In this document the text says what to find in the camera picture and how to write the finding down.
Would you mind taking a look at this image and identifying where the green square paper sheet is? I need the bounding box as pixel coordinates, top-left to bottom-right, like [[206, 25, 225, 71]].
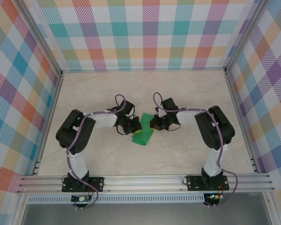
[[131, 112, 155, 147]]

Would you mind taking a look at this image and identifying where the grey metal bottom panel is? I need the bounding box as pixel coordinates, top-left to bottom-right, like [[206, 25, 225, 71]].
[[21, 202, 272, 225]]

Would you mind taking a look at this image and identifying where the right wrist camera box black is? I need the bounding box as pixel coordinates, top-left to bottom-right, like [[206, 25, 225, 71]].
[[162, 97, 179, 111]]

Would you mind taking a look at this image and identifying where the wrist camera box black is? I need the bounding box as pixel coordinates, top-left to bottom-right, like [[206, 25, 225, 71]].
[[162, 97, 179, 111], [121, 100, 135, 116]]

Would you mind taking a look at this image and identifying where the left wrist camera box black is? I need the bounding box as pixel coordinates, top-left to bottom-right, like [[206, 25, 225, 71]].
[[121, 100, 135, 116]]

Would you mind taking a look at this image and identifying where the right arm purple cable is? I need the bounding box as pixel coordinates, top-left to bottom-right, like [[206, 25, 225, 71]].
[[153, 92, 239, 208]]

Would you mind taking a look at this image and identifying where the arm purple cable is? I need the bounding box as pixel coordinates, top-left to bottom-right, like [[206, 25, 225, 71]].
[[65, 93, 128, 210], [153, 92, 239, 208]]

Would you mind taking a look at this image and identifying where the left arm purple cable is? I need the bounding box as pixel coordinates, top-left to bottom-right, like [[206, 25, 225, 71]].
[[65, 93, 128, 210]]

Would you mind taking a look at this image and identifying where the short aluminium table edge rail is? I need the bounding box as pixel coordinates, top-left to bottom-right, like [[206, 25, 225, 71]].
[[60, 67, 228, 74]]

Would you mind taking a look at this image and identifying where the aluminium mounting rail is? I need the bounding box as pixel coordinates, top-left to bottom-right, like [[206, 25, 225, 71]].
[[16, 172, 276, 194]]

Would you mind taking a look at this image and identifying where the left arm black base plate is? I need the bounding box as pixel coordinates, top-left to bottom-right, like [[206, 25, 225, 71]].
[[61, 177, 105, 193]]

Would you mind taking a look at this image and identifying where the grey slotted cable duct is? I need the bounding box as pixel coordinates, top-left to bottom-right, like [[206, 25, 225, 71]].
[[27, 194, 206, 204]]

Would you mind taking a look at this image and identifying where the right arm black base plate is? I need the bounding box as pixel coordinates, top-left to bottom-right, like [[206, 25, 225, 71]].
[[186, 175, 230, 192]]

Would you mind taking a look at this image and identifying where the long aluminium table edge rail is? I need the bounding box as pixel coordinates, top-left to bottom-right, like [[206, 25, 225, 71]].
[[32, 72, 64, 176], [224, 71, 260, 174]]

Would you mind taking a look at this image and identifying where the aluminium frame post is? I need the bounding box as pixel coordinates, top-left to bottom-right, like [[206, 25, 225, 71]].
[[18, 0, 63, 76], [224, 0, 267, 72]]

